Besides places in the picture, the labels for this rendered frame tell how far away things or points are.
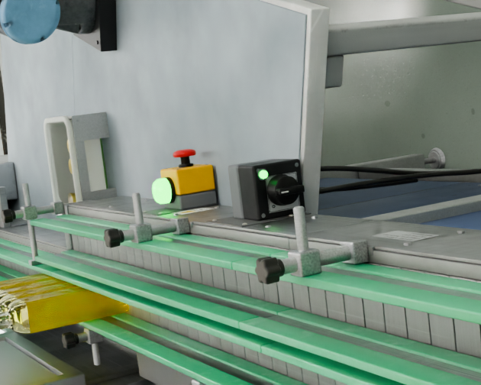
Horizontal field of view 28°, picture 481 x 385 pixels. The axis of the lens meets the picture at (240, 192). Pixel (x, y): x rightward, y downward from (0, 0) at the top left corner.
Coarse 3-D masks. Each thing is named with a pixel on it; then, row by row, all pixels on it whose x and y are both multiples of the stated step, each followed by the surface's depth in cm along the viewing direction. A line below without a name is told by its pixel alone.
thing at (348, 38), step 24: (456, 0) 185; (480, 0) 180; (336, 24) 143; (360, 24) 143; (384, 24) 144; (408, 24) 146; (432, 24) 148; (456, 24) 150; (480, 24) 153; (336, 48) 141; (360, 48) 143; (384, 48) 145; (336, 72) 143
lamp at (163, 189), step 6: (156, 180) 162; (162, 180) 162; (168, 180) 162; (156, 186) 162; (162, 186) 161; (168, 186) 161; (174, 186) 162; (156, 192) 162; (162, 192) 161; (168, 192) 161; (174, 192) 162; (156, 198) 162; (162, 198) 161; (168, 198) 162; (174, 198) 162
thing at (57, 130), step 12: (48, 120) 213; (60, 120) 205; (48, 132) 217; (60, 132) 218; (72, 132) 204; (48, 144) 217; (60, 144) 218; (72, 144) 203; (48, 156) 217; (60, 156) 218; (72, 156) 203; (60, 168) 218; (72, 168) 203; (60, 180) 218; (72, 180) 219; (60, 192) 218; (72, 192) 219
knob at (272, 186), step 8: (280, 176) 135; (288, 176) 135; (272, 184) 135; (280, 184) 134; (288, 184) 135; (296, 184) 136; (272, 192) 135; (280, 192) 133; (288, 192) 134; (296, 192) 134; (272, 200) 136; (280, 200) 134; (288, 200) 135
